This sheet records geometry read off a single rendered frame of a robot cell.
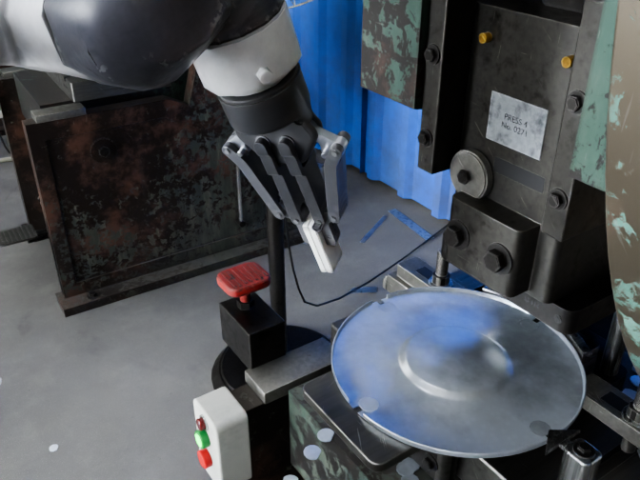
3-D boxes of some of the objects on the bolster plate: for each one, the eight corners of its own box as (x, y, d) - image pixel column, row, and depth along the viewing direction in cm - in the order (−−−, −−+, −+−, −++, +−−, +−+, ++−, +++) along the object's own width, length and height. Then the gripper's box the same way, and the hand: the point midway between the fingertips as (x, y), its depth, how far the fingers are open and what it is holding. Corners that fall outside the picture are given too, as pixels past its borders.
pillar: (610, 378, 84) (637, 284, 77) (595, 369, 85) (620, 275, 78) (621, 371, 85) (649, 278, 78) (606, 362, 86) (631, 270, 79)
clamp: (458, 344, 94) (466, 283, 89) (382, 287, 106) (385, 230, 101) (489, 329, 97) (498, 269, 92) (411, 275, 109) (416, 219, 104)
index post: (570, 528, 69) (589, 462, 64) (546, 507, 71) (563, 442, 66) (587, 514, 70) (607, 450, 66) (564, 494, 73) (581, 430, 68)
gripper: (173, 101, 59) (266, 282, 74) (306, 99, 53) (376, 296, 68) (213, 53, 63) (293, 233, 79) (340, 46, 57) (399, 242, 73)
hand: (323, 240), depth 71 cm, fingers closed
